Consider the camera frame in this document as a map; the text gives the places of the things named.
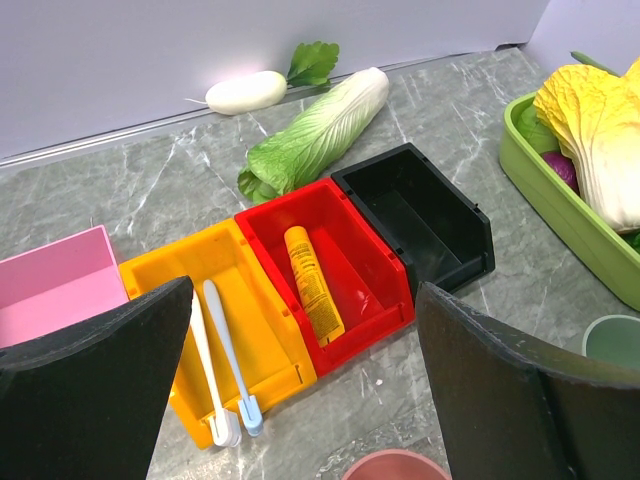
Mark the purple cabbage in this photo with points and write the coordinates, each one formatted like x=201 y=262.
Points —
x=563 y=167

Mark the yellow toothpaste tube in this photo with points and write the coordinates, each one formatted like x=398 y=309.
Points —
x=315 y=297

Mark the yellow napa cabbage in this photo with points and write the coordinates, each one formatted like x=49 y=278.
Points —
x=595 y=117

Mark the yellow storage bin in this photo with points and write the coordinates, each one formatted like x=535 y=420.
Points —
x=271 y=352

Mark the clear textured acrylic tray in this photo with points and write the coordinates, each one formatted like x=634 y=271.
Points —
x=279 y=455

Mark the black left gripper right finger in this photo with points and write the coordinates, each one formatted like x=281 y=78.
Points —
x=511 y=406

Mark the lime green vegetable tray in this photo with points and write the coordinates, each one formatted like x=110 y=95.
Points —
x=604 y=252

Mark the mint green plastic cup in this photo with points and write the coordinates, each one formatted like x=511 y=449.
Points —
x=613 y=339

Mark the pink drawer box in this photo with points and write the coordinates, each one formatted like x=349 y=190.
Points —
x=57 y=285

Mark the cream toothbrush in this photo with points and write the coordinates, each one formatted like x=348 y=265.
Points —
x=224 y=424

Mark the green napa cabbage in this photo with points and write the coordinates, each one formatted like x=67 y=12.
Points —
x=317 y=137

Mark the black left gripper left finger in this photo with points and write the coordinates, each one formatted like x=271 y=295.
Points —
x=87 y=401

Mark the pink plastic cup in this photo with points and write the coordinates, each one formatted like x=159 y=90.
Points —
x=395 y=464

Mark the red storage bin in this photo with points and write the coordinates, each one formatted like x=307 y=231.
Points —
x=365 y=277

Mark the black storage bin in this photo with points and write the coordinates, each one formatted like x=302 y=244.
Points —
x=439 y=235

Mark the white radish with leaves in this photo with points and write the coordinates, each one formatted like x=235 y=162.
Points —
x=310 y=66

